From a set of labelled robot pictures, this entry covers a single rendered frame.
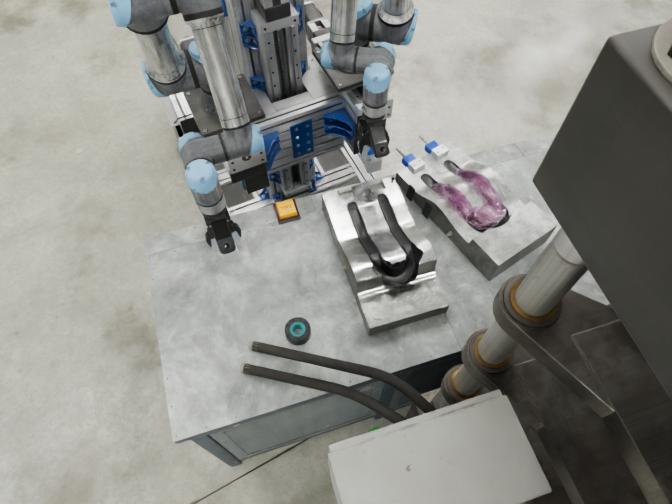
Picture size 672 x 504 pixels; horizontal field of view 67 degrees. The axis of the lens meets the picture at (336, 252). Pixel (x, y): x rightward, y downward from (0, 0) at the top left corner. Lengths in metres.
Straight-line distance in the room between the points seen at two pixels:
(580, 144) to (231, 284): 1.31
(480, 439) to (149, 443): 1.81
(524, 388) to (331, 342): 0.68
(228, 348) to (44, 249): 1.66
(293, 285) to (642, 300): 1.25
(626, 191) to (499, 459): 0.48
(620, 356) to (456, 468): 0.30
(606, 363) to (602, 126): 0.44
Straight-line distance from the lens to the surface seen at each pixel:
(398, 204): 1.72
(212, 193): 1.33
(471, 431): 0.85
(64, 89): 3.82
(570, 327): 0.88
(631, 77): 0.50
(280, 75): 1.97
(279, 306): 1.63
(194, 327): 1.65
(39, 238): 3.11
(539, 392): 1.10
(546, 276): 0.75
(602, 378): 0.86
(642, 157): 0.50
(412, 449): 0.83
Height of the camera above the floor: 2.28
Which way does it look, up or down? 60 degrees down
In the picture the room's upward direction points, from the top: 1 degrees counter-clockwise
